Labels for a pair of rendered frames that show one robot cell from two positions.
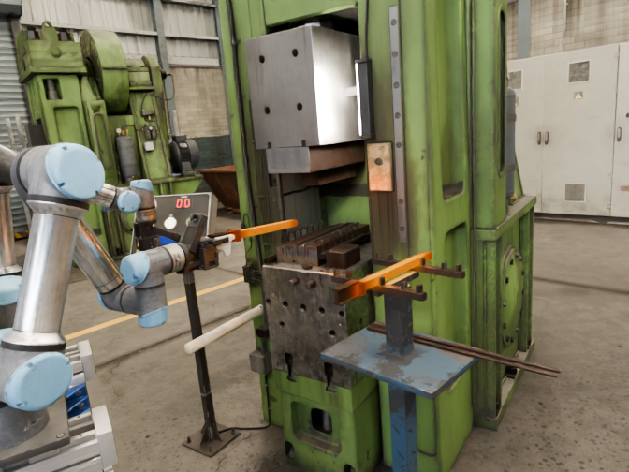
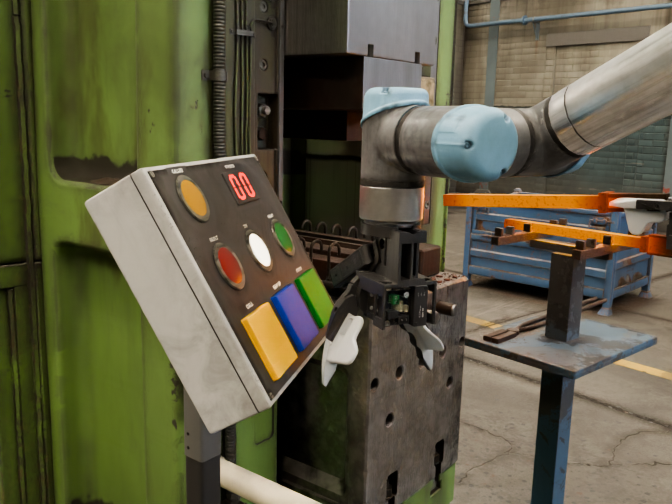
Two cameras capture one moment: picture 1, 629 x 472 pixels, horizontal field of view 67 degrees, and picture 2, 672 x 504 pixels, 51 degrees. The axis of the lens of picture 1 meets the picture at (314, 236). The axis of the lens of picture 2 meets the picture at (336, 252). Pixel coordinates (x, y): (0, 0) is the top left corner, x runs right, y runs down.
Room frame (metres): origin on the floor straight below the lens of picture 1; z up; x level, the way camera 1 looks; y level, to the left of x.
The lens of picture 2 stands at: (1.82, 1.45, 1.25)
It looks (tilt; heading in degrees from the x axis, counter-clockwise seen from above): 11 degrees down; 273
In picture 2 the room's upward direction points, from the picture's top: 1 degrees clockwise
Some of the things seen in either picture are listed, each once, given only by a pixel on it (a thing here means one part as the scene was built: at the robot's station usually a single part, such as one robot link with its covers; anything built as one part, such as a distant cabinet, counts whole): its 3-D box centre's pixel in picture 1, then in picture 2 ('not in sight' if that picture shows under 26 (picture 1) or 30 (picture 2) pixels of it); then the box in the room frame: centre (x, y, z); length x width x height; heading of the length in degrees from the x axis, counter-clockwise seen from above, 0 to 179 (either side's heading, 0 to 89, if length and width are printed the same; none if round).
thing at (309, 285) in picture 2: not in sight; (313, 298); (1.90, 0.51, 1.01); 0.07 x 0.05 x 0.07; 80
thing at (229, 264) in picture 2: not in sight; (229, 266); (1.98, 0.70, 1.09); 0.05 x 0.03 x 0.04; 55
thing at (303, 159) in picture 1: (318, 155); (309, 86); (1.95, -0.04, 1.32); 0.42 x 0.20 x 0.10; 145
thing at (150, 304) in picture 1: (147, 302); not in sight; (1.17, 0.45, 1.02); 0.11 x 0.08 x 0.11; 57
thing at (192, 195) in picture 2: not in sight; (193, 198); (2.02, 0.69, 1.16); 0.05 x 0.03 x 0.04; 55
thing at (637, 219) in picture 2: not in sight; (635, 216); (1.39, 0.29, 1.11); 0.09 x 0.03 x 0.06; 148
